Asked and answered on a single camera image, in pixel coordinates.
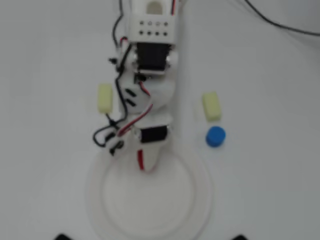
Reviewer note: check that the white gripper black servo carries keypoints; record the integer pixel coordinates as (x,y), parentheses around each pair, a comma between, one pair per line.
(154,135)

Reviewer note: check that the black rounded stand foot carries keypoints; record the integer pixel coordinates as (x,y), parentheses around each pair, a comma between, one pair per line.
(238,237)
(63,237)

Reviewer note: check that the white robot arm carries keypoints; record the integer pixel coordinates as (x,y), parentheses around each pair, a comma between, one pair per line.
(152,30)

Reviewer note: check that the red textured cube block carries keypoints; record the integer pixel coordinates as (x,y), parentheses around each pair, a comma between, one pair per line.
(141,160)

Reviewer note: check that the small white wrist camera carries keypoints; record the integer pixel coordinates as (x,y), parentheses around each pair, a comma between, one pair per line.
(116,145)

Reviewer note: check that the blue ribbed cylinder block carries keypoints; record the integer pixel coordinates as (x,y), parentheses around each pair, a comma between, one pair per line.
(215,137)

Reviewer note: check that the pale yellow foam block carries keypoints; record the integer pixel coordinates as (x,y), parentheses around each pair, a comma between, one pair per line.
(105,98)
(212,107)

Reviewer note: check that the white round plastic dish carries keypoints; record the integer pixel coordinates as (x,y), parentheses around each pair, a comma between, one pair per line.
(155,200)

